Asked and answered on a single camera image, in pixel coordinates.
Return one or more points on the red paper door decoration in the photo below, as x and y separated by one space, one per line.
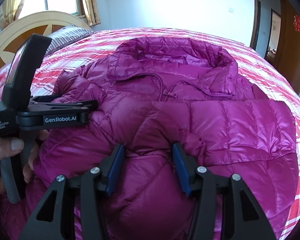
296 23

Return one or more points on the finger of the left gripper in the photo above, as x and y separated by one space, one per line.
44 98
91 105

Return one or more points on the striped grey pillow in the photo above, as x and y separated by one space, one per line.
66 36

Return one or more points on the cream wooden headboard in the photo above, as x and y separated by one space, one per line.
43 23

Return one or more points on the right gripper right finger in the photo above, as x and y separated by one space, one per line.
242 215

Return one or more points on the yellow curtain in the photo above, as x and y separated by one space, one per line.
9 12
91 12

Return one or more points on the red white plaid bedsheet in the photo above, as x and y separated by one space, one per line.
277 79

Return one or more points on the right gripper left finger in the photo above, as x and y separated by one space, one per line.
53 217

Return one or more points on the magenta puffer jacket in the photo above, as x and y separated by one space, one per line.
180 129

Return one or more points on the right yellow curtain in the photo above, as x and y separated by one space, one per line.
91 12

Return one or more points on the brown wooden door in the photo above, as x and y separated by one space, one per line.
288 63

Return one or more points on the left yellow curtain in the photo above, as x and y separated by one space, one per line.
9 12

